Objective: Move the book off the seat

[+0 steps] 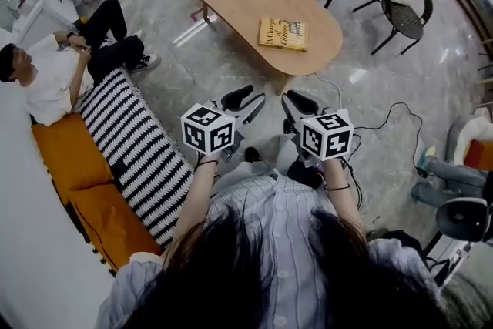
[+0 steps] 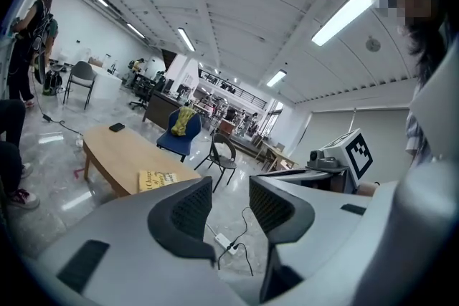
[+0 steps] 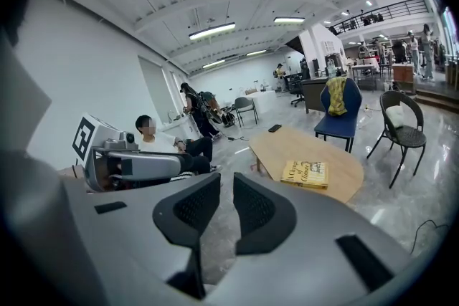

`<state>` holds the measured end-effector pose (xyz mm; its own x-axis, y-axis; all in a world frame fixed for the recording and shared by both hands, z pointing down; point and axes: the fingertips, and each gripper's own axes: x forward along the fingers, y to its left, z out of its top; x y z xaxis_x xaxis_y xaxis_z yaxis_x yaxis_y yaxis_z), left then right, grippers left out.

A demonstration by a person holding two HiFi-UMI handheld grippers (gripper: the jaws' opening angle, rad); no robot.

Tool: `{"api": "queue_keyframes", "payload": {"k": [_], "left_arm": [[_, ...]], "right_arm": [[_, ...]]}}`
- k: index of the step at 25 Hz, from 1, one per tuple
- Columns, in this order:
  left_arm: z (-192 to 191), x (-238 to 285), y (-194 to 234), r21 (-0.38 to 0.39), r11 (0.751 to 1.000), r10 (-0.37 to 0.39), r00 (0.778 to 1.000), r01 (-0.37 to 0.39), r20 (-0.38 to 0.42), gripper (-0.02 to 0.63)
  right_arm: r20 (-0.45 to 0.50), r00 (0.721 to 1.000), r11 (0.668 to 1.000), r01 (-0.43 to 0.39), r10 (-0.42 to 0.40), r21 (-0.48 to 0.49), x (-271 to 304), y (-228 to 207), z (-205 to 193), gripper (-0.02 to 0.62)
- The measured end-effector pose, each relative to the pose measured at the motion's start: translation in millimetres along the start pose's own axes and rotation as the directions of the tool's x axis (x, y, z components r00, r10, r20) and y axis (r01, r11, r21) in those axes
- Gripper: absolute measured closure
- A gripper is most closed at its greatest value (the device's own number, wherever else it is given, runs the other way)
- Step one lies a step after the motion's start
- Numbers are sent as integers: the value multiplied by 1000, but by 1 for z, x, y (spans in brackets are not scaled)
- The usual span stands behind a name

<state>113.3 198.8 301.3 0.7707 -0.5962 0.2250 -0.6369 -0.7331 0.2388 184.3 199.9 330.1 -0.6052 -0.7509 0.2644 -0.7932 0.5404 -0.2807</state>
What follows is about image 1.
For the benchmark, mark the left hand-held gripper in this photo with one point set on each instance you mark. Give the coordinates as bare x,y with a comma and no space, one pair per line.
206,131

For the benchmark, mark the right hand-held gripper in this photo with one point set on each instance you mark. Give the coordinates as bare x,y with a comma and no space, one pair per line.
327,136

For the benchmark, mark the yellow book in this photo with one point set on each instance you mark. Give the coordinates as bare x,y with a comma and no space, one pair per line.
283,34

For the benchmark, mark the person's right forearm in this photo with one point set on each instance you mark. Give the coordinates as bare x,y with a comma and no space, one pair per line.
343,204

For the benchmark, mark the person's left forearm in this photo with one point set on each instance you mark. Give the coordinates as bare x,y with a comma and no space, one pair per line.
196,196

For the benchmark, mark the wooden coffee table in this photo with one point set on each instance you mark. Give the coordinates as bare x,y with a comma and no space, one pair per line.
246,0

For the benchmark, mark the light jeans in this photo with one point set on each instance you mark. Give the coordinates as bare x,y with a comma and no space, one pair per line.
275,152

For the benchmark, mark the person's black shoe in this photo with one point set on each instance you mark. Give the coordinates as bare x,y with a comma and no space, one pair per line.
252,155

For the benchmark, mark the black waist pouch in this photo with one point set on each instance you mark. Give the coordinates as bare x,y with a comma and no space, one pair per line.
304,175

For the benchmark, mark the black wrist band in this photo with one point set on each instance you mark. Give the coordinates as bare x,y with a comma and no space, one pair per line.
337,187
208,163

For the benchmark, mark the black round-back chair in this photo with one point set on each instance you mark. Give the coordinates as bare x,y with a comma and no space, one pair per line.
408,19

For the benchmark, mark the orange cushion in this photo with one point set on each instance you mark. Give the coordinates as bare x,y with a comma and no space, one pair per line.
69,154
115,223

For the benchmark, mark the white rounded floor device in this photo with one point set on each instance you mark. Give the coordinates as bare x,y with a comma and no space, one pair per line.
462,219

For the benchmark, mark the white sink cabinet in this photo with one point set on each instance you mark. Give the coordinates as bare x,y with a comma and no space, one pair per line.
46,7

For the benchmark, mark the striped sofa with orange frame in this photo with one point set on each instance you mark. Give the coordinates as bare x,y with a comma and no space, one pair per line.
135,150

